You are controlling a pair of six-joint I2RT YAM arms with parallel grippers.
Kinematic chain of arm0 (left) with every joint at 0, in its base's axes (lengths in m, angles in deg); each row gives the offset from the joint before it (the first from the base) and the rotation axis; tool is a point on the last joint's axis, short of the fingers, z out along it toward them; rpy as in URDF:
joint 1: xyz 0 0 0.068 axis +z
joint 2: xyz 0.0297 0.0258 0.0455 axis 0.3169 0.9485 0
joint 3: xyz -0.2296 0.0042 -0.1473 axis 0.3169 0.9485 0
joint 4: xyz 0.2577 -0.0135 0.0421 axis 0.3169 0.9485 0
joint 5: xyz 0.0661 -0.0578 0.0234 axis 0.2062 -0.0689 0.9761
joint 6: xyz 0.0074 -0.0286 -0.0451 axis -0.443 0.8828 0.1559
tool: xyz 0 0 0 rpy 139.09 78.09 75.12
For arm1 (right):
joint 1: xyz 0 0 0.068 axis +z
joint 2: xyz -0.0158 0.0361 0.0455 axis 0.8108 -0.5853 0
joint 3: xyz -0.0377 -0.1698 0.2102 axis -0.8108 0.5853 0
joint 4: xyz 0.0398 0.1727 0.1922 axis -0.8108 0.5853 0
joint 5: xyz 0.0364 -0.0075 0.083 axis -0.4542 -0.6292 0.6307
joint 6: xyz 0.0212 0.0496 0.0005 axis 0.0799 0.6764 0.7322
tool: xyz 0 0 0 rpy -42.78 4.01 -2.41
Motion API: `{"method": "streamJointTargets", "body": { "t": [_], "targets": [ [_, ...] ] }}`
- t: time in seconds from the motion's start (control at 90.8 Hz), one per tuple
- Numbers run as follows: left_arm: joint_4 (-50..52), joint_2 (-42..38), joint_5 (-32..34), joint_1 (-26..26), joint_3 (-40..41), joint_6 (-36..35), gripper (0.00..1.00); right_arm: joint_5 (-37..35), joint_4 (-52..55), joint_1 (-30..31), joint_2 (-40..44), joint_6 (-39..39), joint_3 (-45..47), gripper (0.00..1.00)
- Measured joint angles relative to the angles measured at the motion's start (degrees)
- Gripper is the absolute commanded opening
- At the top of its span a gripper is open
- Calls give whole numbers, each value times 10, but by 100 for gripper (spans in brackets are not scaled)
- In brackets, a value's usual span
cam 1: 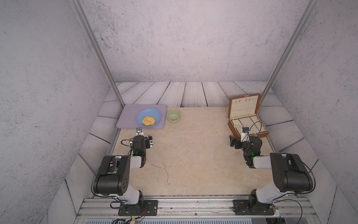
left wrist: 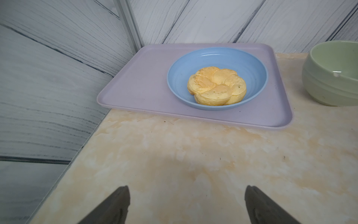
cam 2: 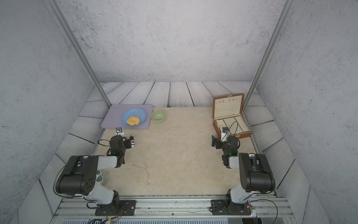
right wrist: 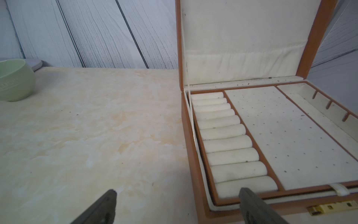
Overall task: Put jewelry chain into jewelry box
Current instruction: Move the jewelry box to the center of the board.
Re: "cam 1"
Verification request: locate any brown wooden jewelry box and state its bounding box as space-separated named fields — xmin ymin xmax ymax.
xmin=228 ymin=93 xmax=269 ymax=138

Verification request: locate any thin silver jewelry chain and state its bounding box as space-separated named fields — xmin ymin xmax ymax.
xmin=150 ymin=164 xmax=171 ymax=185

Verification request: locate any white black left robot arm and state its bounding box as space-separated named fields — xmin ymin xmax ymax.
xmin=91 ymin=135 xmax=153 ymax=211

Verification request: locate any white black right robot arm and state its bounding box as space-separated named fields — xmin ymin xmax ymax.
xmin=229 ymin=135 xmax=316 ymax=213

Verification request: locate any yellow bread pastry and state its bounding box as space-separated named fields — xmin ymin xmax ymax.
xmin=142 ymin=116 xmax=156 ymax=126

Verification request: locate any lavender rectangular tray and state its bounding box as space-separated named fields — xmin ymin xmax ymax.
xmin=116 ymin=104 xmax=167 ymax=129

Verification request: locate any blue plate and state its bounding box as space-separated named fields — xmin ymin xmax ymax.
xmin=136 ymin=107 xmax=162 ymax=127

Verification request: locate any green ceramic bowl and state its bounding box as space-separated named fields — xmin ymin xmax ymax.
xmin=167 ymin=110 xmax=181 ymax=123

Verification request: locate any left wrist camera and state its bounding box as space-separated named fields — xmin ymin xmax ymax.
xmin=136 ymin=127 xmax=144 ymax=136

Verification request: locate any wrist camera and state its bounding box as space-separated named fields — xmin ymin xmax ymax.
xmin=241 ymin=127 xmax=249 ymax=142
xmin=136 ymin=127 xmax=144 ymax=136

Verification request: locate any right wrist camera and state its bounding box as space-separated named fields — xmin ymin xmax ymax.
xmin=241 ymin=127 xmax=249 ymax=142

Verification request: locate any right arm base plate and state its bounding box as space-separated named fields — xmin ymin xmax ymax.
xmin=233 ymin=200 xmax=275 ymax=216

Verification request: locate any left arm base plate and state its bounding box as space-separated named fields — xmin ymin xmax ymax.
xmin=118 ymin=200 xmax=158 ymax=217

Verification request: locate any aluminium mounting rail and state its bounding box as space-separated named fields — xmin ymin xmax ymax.
xmin=75 ymin=195 xmax=320 ymax=224

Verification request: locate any right metal frame post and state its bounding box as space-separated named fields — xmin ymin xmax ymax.
xmin=259 ymin=0 xmax=319 ymax=107

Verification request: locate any metal frame post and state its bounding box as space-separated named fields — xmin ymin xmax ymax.
xmin=259 ymin=0 xmax=319 ymax=107
xmin=71 ymin=0 xmax=125 ymax=108

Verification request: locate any left metal frame post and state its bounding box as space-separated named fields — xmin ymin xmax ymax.
xmin=71 ymin=0 xmax=125 ymax=108

